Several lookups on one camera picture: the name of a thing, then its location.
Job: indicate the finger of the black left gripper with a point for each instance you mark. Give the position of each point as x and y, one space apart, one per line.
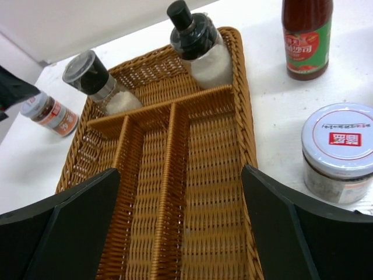
14 91

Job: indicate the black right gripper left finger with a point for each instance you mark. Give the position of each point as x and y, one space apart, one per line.
62 236

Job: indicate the brown wicker divided basket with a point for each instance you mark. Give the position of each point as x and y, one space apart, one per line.
181 211

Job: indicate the black-cap glass salt bottle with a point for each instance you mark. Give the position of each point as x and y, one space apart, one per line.
200 46

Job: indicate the orange-label spice jar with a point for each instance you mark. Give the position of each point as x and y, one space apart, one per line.
47 112

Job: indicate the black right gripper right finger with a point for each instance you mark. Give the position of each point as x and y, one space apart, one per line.
300 237

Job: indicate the white-lid brown spice jar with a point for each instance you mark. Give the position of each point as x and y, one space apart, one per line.
337 151

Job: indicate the red ketchup bottle yellow cap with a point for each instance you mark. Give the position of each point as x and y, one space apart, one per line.
306 30

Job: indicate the clear-cap salt grinder bottle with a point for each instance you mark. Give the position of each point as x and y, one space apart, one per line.
87 74

